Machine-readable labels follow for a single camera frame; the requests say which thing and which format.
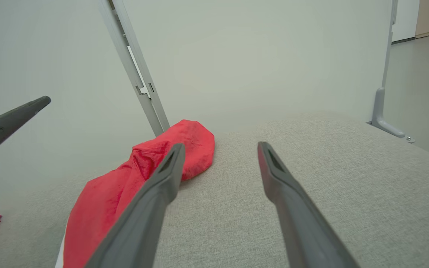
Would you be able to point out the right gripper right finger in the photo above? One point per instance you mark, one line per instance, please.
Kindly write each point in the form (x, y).
(304, 223)

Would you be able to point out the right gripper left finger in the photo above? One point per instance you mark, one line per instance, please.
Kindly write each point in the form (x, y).
(140, 219)

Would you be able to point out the red shorts white stripe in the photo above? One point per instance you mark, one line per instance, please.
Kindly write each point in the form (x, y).
(102, 201)

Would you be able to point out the grey fabric sofa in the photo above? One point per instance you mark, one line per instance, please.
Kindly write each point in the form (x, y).
(237, 223)

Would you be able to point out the small metal floor bolt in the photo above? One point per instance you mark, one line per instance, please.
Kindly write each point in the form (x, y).
(410, 140)

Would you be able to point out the grey partition post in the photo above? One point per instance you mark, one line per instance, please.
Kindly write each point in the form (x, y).
(140, 74)

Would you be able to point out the grey partition foot bracket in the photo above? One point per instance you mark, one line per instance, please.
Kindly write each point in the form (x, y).
(380, 111)

